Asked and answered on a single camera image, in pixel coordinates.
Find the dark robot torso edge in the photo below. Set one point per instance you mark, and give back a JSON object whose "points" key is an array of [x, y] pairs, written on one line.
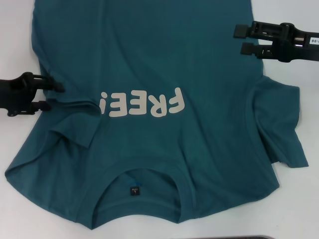
{"points": [[224, 237]]}

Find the teal t-shirt with FREE print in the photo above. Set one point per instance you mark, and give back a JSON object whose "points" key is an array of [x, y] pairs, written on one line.
{"points": [[149, 62]]}

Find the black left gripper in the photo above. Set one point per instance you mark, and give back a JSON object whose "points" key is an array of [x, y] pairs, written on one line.
{"points": [[17, 94]]}

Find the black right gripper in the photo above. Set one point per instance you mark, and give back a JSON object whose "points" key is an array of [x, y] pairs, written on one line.
{"points": [[291, 48]]}

